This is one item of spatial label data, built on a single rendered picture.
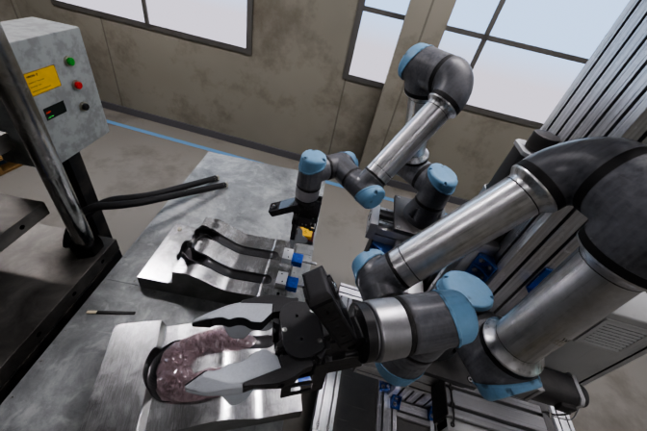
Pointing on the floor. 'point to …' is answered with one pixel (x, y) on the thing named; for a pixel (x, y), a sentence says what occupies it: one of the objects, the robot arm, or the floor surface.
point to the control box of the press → (59, 100)
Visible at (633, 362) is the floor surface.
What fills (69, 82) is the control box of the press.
